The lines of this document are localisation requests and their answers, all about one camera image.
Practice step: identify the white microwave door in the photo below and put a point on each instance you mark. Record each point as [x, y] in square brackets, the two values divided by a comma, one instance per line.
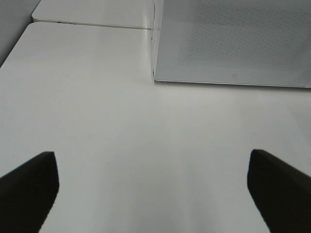
[230, 41]

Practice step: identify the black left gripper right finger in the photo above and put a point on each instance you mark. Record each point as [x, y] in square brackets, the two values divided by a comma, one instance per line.
[281, 193]

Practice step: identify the white microwave oven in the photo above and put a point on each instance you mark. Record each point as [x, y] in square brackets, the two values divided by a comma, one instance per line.
[155, 41]

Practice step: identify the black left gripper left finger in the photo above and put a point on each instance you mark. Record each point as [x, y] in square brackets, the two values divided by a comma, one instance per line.
[28, 193]

